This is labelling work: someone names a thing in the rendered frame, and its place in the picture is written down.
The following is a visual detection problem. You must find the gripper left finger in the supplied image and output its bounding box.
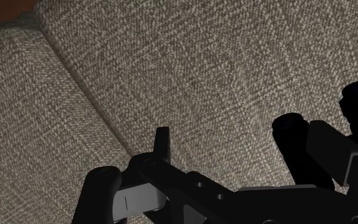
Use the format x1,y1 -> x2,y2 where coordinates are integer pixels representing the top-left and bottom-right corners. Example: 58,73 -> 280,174
71,126 -> 239,224

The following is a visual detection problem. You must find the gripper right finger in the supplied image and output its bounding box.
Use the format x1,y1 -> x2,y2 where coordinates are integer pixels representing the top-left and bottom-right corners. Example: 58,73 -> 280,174
305,119 -> 358,224

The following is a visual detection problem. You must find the grey woven fabric sofa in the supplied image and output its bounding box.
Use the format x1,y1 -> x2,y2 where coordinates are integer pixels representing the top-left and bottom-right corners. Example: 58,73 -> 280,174
0,0 -> 358,224

